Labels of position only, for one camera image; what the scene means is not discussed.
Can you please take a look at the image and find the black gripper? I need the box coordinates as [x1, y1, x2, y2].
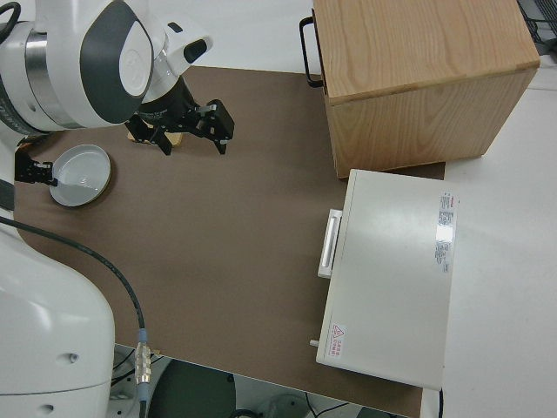
[14, 147, 59, 187]
[124, 98, 237, 157]

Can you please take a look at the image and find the gray plate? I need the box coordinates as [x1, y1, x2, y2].
[46, 145, 112, 209]

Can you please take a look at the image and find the wooden mug rack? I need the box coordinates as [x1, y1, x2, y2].
[126, 130, 184, 150]

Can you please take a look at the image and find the wooden cabinet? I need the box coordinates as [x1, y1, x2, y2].
[312, 0, 540, 179]

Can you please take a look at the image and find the cream toaster oven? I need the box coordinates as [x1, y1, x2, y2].
[309, 168, 462, 391]

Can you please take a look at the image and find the dark gray stand base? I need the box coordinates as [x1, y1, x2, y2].
[147, 359, 237, 418]

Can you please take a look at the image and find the black cabinet handle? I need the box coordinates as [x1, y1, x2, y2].
[298, 16, 325, 87]

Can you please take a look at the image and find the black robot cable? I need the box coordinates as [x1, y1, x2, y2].
[0, 217, 153, 418]

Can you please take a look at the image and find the black wire rack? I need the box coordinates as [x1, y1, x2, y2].
[517, 0, 557, 45]

